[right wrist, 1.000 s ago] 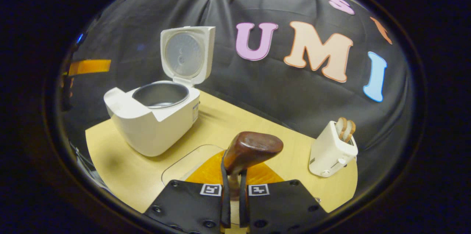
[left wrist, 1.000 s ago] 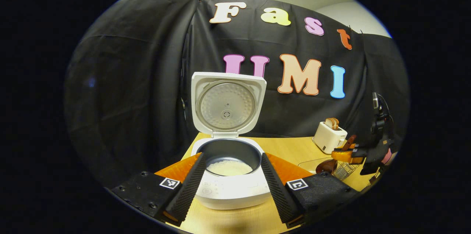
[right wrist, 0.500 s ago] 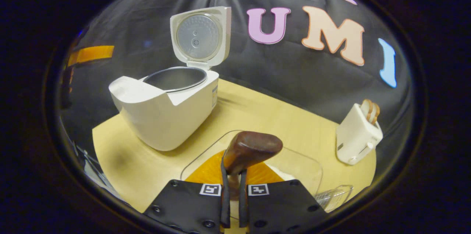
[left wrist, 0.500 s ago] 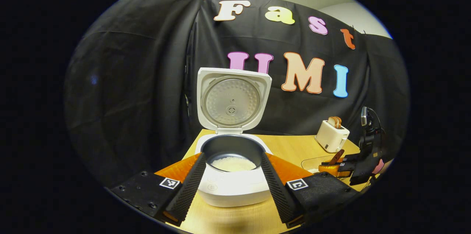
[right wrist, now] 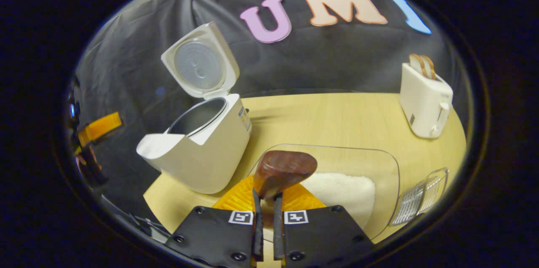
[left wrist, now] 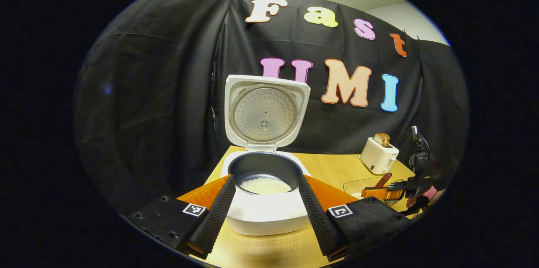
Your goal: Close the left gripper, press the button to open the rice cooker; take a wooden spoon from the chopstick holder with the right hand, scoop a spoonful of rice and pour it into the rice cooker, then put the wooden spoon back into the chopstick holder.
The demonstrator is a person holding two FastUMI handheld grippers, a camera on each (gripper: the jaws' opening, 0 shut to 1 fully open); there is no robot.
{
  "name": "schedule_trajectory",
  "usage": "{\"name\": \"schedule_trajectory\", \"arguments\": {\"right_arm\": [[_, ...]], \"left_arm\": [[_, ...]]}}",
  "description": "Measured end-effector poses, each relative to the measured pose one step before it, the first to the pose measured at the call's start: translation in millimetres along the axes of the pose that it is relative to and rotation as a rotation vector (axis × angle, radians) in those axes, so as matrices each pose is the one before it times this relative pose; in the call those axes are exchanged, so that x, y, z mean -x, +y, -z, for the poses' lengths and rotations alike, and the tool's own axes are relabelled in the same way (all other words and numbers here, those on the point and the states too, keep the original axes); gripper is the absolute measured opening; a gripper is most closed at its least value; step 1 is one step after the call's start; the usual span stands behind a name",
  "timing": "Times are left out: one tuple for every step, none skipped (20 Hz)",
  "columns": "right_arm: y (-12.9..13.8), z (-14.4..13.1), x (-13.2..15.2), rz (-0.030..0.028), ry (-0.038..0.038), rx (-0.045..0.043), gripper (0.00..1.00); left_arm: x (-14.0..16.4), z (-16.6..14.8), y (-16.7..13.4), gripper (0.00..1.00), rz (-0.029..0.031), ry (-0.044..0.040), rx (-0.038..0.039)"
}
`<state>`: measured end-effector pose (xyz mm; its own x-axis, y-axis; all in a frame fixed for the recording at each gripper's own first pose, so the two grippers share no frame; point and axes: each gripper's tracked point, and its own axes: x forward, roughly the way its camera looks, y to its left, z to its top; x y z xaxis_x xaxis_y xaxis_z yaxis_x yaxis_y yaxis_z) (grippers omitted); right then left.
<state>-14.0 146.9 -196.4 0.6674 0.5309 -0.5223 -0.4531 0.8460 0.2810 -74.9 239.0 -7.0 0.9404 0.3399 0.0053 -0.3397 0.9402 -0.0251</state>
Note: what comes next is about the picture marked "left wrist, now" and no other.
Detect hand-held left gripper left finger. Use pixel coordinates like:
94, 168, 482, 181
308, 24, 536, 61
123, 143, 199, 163
126, 174, 237, 259

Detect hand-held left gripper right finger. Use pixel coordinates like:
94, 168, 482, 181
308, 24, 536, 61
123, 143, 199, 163
298, 174, 415, 261

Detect brown wooden spoon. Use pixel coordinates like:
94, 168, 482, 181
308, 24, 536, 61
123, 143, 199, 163
374, 173, 393, 190

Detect clear tray of rice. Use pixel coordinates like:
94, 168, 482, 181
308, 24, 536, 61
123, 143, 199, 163
343, 177, 405, 206

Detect white rice cooker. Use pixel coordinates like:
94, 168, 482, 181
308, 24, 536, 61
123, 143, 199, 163
221, 75, 314, 236

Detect white toaster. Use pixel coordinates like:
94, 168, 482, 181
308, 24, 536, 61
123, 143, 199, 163
359, 137, 400, 175

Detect black backdrop cloth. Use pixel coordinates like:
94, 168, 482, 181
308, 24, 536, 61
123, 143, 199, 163
74, 0, 470, 216

